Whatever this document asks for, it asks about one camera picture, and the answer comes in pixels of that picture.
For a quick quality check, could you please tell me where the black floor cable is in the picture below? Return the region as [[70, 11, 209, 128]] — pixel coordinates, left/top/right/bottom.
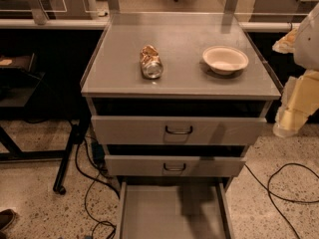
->
[[74, 134, 121, 239], [244, 162, 319, 239]]

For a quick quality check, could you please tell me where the grey drawer cabinet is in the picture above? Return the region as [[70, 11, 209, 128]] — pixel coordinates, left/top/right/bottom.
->
[[80, 11, 285, 239]]

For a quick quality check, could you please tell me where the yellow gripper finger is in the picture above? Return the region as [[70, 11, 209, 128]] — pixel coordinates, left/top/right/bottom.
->
[[272, 28, 298, 54], [273, 70, 319, 137]]

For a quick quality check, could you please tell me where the black floor cable right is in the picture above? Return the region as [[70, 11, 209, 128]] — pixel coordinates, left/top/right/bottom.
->
[[244, 162, 319, 239]]

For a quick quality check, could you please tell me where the dark shoe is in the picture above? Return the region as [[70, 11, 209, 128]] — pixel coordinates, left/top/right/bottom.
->
[[0, 209, 16, 230]]

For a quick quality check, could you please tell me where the black table frame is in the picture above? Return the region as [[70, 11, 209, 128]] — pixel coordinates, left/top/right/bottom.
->
[[0, 53, 92, 195]]

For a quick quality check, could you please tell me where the black floor cable left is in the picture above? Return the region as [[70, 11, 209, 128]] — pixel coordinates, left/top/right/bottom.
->
[[74, 134, 121, 239]]

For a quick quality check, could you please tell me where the bottom grey drawer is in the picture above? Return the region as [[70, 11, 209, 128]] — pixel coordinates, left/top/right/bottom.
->
[[115, 182, 235, 239]]

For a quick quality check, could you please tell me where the top grey drawer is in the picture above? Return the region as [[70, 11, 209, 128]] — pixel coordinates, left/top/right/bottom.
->
[[92, 116, 266, 145]]

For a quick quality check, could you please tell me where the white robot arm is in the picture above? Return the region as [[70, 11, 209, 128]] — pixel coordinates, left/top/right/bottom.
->
[[272, 5, 319, 137]]

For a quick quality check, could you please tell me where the middle grey drawer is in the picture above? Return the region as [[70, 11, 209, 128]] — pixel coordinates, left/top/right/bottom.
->
[[106, 155, 245, 177]]

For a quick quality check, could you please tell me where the grey drawer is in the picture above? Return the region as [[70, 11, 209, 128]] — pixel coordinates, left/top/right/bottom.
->
[[92, 116, 266, 145], [106, 155, 245, 177], [115, 182, 235, 239]]

